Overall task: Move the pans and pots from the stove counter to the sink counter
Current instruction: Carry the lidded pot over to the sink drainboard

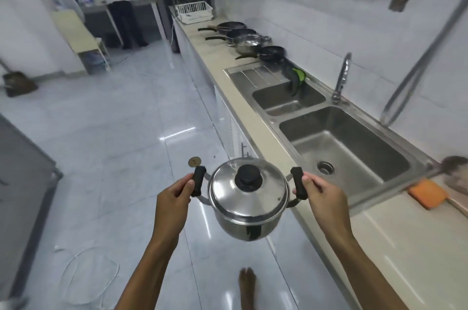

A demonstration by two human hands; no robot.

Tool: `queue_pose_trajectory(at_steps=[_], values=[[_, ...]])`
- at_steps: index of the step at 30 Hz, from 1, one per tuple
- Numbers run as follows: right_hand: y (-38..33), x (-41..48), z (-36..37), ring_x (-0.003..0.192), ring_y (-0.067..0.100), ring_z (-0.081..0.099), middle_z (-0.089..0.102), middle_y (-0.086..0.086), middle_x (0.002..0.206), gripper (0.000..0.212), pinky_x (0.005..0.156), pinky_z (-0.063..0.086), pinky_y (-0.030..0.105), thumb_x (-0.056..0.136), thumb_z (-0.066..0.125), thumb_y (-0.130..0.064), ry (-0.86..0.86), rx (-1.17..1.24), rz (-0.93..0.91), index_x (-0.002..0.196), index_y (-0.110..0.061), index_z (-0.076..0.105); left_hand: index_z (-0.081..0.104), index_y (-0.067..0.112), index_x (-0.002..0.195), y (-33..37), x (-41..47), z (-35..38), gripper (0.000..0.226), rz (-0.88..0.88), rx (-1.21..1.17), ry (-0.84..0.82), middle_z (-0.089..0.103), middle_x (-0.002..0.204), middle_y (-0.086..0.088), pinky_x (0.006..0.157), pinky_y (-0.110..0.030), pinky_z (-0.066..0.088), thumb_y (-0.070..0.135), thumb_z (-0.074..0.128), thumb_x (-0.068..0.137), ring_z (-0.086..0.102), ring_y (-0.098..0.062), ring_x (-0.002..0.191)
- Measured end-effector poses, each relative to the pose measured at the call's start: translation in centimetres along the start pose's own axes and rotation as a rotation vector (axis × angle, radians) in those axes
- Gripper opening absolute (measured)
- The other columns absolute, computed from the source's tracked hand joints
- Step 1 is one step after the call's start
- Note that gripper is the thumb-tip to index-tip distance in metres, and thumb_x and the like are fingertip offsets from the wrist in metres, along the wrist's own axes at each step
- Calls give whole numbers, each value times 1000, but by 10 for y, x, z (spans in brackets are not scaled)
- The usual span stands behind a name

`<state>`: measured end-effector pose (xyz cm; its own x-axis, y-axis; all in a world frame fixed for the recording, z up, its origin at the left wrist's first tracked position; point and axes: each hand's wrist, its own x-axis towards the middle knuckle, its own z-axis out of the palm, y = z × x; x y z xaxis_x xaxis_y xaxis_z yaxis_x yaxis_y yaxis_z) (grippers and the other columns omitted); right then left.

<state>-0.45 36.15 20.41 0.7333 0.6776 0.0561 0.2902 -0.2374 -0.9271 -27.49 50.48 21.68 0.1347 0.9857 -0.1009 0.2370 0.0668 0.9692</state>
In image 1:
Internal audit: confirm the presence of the person's right hand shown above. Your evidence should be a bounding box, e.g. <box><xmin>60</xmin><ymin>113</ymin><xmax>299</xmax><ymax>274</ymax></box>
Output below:
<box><xmin>292</xmin><ymin>172</ymin><xmax>354</xmax><ymax>247</ymax></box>

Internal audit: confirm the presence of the green and black sink tool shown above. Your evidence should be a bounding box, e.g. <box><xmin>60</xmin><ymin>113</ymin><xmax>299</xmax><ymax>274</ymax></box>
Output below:
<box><xmin>288</xmin><ymin>67</ymin><xmax>307</xmax><ymax>98</ymax></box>

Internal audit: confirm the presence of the steel wall hook plate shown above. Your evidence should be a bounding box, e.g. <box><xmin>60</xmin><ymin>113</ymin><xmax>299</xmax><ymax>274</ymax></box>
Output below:
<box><xmin>388</xmin><ymin>0</ymin><xmax>412</xmax><ymax>13</ymax></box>

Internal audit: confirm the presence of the steel lid with black knob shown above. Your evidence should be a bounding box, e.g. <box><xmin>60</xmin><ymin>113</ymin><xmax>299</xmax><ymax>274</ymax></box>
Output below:
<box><xmin>207</xmin><ymin>159</ymin><xmax>290</xmax><ymax>225</ymax></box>

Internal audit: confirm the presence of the brown dustpan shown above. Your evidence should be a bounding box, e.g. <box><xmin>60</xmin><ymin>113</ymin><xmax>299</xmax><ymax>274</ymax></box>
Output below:
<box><xmin>0</xmin><ymin>59</ymin><xmax>39</xmax><ymax>98</ymax></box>

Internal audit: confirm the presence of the white counter cabinet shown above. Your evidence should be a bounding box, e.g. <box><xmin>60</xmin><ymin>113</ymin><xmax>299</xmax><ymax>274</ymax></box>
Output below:
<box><xmin>172</xmin><ymin>20</ymin><xmax>261</xmax><ymax>165</ymax></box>

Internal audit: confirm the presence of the person's right forearm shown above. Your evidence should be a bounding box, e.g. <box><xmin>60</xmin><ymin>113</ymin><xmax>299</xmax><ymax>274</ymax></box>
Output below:
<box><xmin>325</xmin><ymin>237</ymin><xmax>411</xmax><ymax>310</ymax></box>

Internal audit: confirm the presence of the grey table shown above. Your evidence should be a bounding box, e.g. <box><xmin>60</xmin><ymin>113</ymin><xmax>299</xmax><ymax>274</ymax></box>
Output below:
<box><xmin>78</xmin><ymin>0</ymin><xmax>167</xmax><ymax>48</ymax></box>

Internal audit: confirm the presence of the grey cabinet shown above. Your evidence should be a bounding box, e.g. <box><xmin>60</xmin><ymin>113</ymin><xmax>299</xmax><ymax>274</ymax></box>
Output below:
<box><xmin>0</xmin><ymin>114</ymin><xmax>64</xmax><ymax>299</ymax></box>

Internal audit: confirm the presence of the chrome faucet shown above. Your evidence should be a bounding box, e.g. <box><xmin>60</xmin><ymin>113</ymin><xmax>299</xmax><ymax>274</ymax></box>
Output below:
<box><xmin>331</xmin><ymin>52</ymin><xmax>352</xmax><ymax>104</ymax></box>

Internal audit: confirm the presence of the person's bare foot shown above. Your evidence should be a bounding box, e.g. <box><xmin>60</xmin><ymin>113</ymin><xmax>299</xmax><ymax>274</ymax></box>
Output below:
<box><xmin>239</xmin><ymin>267</ymin><xmax>257</xmax><ymax>310</ymax></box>

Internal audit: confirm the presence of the white cable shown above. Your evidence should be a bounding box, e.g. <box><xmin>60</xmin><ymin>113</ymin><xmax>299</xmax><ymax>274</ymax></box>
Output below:
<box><xmin>54</xmin><ymin>245</ymin><xmax>121</xmax><ymax>304</ymax></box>

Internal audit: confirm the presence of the stainless steel double sink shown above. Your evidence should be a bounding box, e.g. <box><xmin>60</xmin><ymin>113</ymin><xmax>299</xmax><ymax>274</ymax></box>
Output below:
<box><xmin>224</xmin><ymin>62</ymin><xmax>440</xmax><ymax>212</ymax></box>

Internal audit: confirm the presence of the steel cooking pot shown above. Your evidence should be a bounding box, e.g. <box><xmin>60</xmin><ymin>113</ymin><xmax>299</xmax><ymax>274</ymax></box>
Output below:
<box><xmin>227</xmin><ymin>34</ymin><xmax>271</xmax><ymax>53</ymax></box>

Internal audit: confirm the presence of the beige side table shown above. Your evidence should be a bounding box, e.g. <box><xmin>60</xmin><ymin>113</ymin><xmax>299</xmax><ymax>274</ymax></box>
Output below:
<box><xmin>51</xmin><ymin>10</ymin><xmax>111</xmax><ymax>75</ymax></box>

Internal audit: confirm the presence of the person's left forearm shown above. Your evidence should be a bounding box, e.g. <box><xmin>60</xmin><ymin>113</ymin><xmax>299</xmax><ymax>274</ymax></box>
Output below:
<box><xmin>113</xmin><ymin>238</ymin><xmax>183</xmax><ymax>310</ymax></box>

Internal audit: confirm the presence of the black frying pan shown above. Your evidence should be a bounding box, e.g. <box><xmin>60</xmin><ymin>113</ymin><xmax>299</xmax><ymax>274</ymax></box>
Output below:
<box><xmin>235</xmin><ymin>46</ymin><xmax>287</xmax><ymax>63</ymax></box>
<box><xmin>198</xmin><ymin>21</ymin><xmax>246</xmax><ymax>34</ymax></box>
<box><xmin>205</xmin><ymin>28</ymin><xmax>258</xmax><ymax>44</ymax></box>

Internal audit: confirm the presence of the person's left hand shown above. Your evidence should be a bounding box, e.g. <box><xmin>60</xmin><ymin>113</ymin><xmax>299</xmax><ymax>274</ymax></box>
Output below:
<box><xmin>155</xmin><ymin>176</ymin><xmax>196</xmax><ymax>245</ymax></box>

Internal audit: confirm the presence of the orange sponge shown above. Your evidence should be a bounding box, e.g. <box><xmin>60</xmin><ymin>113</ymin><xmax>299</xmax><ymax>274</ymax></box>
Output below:
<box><xmin>407</xmin><ymin>179</ymin><xmax>449</xmax><ymax>210</ymax></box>

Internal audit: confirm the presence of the steel pot with black handles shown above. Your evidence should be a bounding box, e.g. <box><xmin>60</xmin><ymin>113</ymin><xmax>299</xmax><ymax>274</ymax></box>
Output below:
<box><xmin>191</xmin><ymin>165</ymin><xmax>309</xmax><ymax>242</ymax></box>

